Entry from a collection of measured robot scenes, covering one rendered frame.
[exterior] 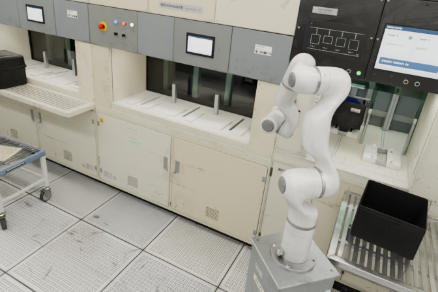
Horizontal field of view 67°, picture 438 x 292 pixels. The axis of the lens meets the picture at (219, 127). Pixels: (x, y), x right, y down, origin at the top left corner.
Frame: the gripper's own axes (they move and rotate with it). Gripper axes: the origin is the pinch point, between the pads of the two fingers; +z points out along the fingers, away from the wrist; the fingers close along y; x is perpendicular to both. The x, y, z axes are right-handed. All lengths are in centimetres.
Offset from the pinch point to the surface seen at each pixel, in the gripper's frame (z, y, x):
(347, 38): 12.3, 21.2, 38.9
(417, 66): 12, 55, 31
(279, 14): 13, -16, 46
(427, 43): 12, 56, 42
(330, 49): 12.3, 13.9, 32.5
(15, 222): -55, -173, -120
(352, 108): 64, 30, -12
